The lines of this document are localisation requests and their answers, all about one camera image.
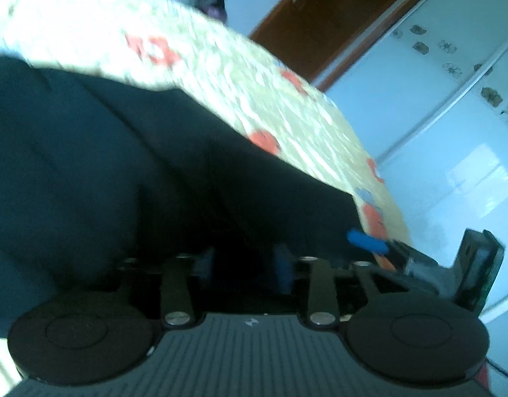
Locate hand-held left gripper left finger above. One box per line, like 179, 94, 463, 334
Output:
109, 248, 217, 332

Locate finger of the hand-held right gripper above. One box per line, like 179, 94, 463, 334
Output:
346, 227, 412, 266

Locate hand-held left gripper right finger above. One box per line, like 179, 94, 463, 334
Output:
272, 244, 387, 332

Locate brown wooden door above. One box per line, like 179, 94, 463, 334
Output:
250, 0, 450, 92

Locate black pants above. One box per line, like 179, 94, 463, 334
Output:
0, 55, 364, 340

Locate yellow floral bed sheet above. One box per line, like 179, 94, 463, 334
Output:
0, 0, 412, 389

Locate white flower-print wardrobe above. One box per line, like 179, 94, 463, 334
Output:
324, 0, 508, 324

